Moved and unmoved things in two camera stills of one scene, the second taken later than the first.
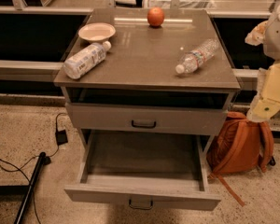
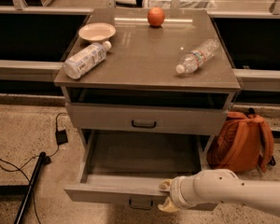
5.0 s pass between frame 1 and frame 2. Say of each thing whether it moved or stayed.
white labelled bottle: stayed
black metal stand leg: stayed
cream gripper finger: moved
